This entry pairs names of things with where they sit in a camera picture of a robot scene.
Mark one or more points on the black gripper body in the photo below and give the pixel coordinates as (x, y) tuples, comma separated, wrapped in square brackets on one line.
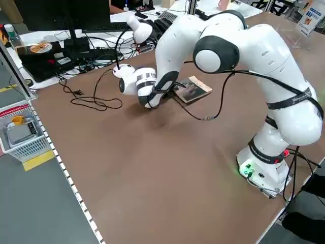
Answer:
[(175, 89)]

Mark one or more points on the dark book with hands cover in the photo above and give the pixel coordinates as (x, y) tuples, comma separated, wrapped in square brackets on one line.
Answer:
[(195, 89)]

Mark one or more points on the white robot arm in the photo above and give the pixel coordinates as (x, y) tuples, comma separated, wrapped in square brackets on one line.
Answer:
[(266, 50)]

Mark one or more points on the black finned power supply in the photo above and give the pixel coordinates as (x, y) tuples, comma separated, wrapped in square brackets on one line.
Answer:
[(162, 25)]

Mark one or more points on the white desk lamp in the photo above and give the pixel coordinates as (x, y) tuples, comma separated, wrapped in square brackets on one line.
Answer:
[(139, 29)]

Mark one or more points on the black perforated panel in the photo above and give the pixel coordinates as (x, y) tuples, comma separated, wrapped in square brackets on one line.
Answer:
[(167, 15)]

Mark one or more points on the black keyboard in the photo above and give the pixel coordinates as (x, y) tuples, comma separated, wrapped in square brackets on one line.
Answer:
[(106, 26)]

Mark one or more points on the black computer monitor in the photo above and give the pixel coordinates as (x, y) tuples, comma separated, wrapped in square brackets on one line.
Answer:
[(63, 12)]

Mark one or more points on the black equipment box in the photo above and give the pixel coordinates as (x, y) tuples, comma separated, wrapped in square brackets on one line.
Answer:
[(40, 66)]

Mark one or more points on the orange printed disc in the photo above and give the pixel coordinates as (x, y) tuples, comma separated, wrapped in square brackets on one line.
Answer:
[(40, 47)]

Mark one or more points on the small tape roll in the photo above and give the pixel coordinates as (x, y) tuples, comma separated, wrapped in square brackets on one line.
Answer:
[(28, 82)]

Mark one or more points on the white plastic basket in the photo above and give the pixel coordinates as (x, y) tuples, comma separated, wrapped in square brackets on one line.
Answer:
[(28, 150)]

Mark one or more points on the small yellow cup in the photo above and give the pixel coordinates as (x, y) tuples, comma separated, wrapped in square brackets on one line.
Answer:
[(17, 120)]

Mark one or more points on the grey digital scale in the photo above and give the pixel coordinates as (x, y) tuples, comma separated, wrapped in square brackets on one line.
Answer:
[(20, 132)]

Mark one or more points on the clear plastic bottle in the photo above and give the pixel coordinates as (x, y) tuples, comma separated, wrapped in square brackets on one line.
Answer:
[(11, 38)]

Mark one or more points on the aluminium frame post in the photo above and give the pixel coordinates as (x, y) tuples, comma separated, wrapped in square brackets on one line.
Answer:
[(191, 6)]

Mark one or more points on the aluminium frame rail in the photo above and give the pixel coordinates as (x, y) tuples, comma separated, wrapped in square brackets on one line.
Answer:
[(17, 71)]

